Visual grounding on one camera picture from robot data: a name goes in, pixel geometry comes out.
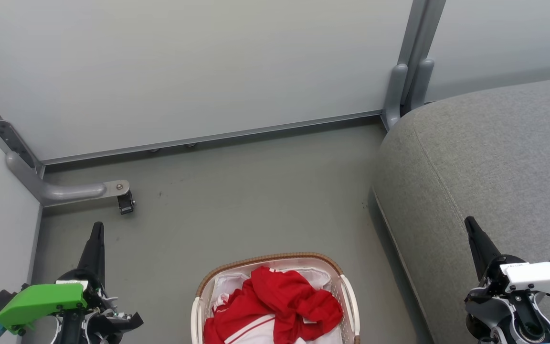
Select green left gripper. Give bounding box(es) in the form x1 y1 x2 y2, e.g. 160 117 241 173
0 222 144 335

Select grey fabric sofa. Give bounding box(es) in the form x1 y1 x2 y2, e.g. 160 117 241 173
372 75 550 344

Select white laundry basket brown rim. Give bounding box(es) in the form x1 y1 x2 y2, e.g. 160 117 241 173
190 252 361 344

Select white cloth basket liner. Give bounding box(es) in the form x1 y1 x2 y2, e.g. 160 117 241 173
210 260 334 344

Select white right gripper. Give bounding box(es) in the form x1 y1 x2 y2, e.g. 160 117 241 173
465 216 550 306

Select dark metal hinge bracket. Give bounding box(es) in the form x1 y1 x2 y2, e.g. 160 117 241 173
0 118 38 169

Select grey partition post base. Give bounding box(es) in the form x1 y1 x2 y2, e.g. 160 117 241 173
381 0 447 131

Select grey partition support foot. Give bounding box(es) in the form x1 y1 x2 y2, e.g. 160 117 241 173
5 152 130 207

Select black caster wheel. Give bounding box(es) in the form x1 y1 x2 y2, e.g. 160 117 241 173
117 190 136 215

